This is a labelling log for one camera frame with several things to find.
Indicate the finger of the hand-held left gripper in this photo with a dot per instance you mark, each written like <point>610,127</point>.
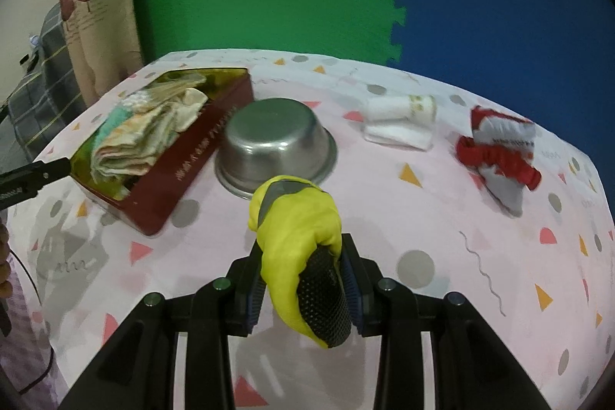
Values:
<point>45,172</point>

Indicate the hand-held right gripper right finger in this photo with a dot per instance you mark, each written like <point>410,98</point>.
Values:
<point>353,294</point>

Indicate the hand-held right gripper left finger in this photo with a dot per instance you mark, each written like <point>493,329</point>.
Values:
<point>254,302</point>

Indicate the yellow work glove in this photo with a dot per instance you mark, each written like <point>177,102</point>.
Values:
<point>293,237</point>

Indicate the mint green cloth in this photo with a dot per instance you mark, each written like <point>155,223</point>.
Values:
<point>113,122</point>

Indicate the pile of cloths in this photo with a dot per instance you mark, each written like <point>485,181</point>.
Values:
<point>129,150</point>

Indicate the gold tin box red sides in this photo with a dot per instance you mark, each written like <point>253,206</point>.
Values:
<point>192,170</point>

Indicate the person's left hand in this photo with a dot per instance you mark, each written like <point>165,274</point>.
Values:
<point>4,246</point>

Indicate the grey plaid cloth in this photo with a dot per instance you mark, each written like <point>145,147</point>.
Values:
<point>43,93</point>

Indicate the pink patterned tablecloth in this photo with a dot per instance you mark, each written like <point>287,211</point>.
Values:
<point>432,246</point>

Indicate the small black device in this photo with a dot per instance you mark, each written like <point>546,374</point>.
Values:
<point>29,59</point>

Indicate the small white object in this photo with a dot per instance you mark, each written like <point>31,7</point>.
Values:
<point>32,39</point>

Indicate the person's lilac patterned clothing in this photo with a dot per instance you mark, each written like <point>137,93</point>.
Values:
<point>24,342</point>

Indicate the steel bowl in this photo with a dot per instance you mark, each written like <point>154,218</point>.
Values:
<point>274,141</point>

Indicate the plastic-wrapped white socks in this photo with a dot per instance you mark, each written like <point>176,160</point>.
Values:
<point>399,129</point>

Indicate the printed beige curtain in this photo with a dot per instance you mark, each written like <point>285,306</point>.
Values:
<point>105,6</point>

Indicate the red grey work glove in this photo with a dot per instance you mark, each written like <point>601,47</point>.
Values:
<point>504,136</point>

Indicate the blue foam mat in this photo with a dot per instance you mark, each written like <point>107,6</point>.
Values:
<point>504,6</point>

